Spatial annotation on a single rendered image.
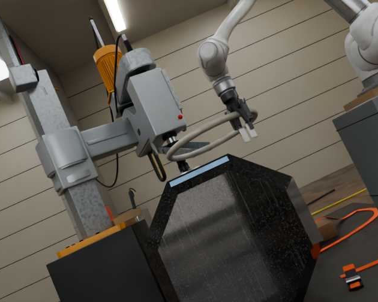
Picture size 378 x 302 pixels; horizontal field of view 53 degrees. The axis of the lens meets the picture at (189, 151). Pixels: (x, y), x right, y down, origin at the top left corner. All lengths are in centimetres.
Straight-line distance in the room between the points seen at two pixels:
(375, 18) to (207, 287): 138
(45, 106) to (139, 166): 466
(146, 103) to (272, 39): 601
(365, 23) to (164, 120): 130
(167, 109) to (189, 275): 104
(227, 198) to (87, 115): 604
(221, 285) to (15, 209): 638
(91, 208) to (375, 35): 204
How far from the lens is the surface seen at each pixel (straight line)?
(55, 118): 292
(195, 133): 162
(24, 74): 294
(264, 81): 787
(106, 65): 324
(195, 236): 193
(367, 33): 164
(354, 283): 214
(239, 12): 173
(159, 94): 246
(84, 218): 276
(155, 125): 238
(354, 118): 178
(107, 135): 295
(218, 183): 192
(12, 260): 809
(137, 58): 250
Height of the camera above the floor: 75
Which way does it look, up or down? 6 degrees up
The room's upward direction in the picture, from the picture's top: 25 degrees counter-clockwise
